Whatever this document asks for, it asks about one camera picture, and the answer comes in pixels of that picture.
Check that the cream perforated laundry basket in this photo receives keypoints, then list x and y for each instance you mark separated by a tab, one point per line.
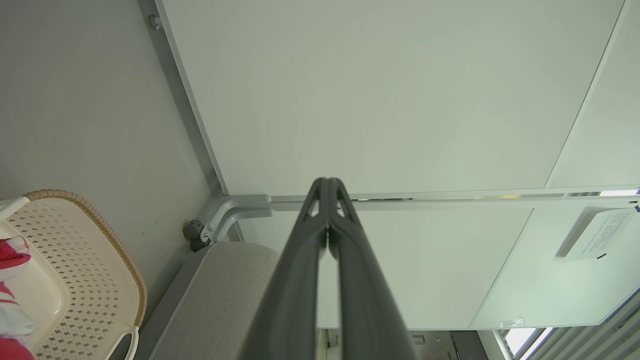
90	260

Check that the white mobile partition board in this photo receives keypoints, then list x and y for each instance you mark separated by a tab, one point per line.
425	260

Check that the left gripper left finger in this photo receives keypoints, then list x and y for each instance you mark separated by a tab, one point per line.
292	300

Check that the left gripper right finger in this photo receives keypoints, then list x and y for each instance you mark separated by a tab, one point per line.
370	310

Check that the black caster wheel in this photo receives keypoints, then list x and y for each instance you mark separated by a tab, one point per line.
192	234

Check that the grey window blinds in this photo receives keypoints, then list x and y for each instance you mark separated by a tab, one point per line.
600	340

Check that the red and white garment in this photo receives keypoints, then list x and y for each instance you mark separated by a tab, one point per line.
12	320

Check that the grey metal board leg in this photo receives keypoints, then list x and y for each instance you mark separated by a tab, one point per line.
235	207

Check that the white paper notice sheet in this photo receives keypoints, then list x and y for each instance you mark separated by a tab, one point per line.
600	232

